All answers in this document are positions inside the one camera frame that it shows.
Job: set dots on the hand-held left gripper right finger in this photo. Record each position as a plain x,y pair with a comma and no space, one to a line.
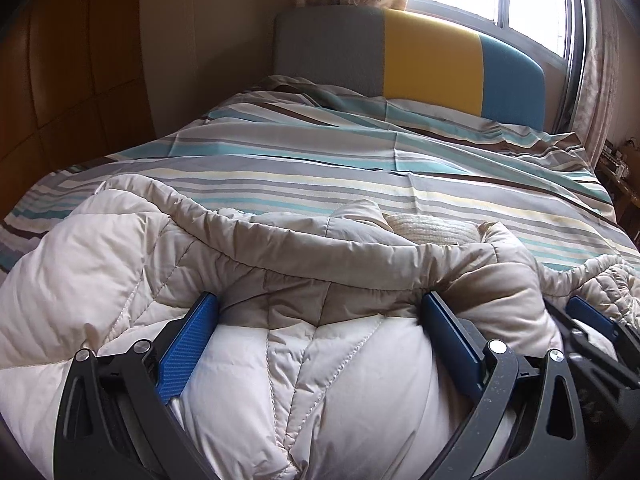
452,345

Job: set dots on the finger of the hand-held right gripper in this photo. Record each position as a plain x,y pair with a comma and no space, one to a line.
595,316
580,342

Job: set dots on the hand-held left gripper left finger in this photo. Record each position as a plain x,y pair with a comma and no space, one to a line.
187,345

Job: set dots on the beige quilted puffer jacket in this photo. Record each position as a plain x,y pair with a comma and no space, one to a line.
320,360

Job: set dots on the wooden desk with clutter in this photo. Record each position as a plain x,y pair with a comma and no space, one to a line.
622,175

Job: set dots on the striped bed blanket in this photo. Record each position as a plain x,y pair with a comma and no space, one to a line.
300,165

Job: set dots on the striped pillow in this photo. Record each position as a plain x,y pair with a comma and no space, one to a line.
465,115

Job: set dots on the grey yellow blue headboard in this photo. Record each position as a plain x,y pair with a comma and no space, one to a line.
430,55

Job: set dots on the brown wooden wardrobe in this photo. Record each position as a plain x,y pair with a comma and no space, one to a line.
65,70

